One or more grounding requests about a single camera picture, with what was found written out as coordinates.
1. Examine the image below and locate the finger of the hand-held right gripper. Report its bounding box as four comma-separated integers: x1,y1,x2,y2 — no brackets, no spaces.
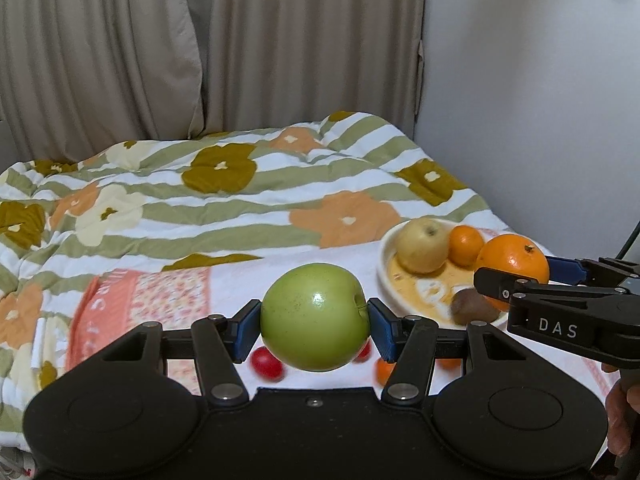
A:
472,266,556,312
544,256,640,291

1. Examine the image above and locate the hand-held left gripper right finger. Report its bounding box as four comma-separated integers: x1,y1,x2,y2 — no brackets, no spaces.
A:
367,299,533,405

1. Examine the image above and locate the green apple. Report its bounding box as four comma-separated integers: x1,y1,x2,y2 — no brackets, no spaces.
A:
260,263,372,372

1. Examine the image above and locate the floral striped blanket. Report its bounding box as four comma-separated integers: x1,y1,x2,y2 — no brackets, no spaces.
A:
0,110,508,451

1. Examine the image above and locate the black cable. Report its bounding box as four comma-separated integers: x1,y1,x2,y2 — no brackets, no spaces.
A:
620,220,640,261

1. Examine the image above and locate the large orange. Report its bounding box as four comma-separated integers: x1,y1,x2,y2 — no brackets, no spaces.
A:
447,225,486,267
474,233,551,312

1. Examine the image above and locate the beige curtain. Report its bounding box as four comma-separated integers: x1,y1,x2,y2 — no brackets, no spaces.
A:
190,0,426,141
0,0,203,161

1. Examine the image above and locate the yellow apple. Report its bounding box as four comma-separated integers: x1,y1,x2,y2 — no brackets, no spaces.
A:
396,217,451,275

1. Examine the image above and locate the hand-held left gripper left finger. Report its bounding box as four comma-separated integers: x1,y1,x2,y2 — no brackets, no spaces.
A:
100,300,262,407

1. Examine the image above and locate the person's right hand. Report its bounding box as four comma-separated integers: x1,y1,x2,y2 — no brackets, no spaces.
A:
604,362,640,458

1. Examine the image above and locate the cream bowl with bear print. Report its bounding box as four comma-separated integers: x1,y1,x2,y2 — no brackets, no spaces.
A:
376,217,516,331

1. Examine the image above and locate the brown kiwi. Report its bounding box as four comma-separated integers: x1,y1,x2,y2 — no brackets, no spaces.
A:
450,287,506,326

